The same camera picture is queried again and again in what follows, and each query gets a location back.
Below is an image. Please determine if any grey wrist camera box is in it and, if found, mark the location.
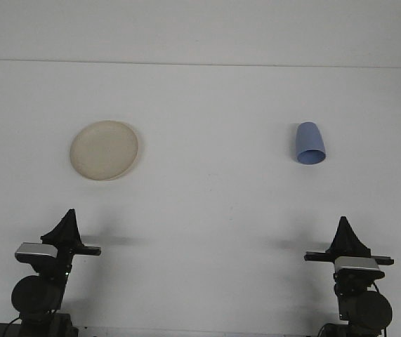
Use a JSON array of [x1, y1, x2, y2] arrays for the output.
[[14, 242, 60, 263], [333, 256, 381, 273]]

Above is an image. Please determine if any pale round plate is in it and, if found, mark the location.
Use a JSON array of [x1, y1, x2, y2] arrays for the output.
[[69, 119, 143, 182]]

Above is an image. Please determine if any pale blue cup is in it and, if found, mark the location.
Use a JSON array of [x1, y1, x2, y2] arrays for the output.
[[294, 121, 327, 165]]

